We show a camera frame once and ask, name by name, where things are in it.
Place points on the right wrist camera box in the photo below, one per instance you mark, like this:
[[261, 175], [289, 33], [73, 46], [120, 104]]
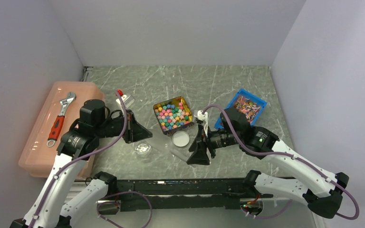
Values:
[[202, 118]]

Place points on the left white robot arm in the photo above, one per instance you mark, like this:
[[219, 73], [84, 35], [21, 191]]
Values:
[[76, 146]]

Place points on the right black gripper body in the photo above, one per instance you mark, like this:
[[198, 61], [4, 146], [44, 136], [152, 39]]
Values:
[[214, 140]]

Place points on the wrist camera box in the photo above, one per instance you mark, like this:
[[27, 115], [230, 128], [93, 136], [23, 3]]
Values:
[[202, 118], [126, 98]]

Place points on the tin of star candies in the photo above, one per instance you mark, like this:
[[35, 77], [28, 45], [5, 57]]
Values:
[[173, 115]]

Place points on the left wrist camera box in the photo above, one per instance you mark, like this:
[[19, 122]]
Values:
[[126, 98]]

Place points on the blue bin of lollipops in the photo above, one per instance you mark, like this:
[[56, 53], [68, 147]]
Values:
[[248, 104]]

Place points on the round white jar lid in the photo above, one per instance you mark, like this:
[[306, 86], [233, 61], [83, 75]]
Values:
[[181, 139]]

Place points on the orange translucent storage box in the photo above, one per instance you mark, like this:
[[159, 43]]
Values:
[[37, 158]]

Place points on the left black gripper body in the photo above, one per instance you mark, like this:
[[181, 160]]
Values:
[[113, 127]]

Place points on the small clear glass jar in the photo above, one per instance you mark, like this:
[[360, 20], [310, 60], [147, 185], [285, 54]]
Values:
[[142, 149]]

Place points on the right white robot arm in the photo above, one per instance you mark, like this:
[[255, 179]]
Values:
[[320, 190]]

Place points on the red handled adjustable wrench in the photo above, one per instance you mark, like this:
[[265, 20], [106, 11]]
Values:
[[59, 121]]

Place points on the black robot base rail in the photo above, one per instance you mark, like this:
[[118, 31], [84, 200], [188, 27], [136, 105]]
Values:
[[133, 195]]

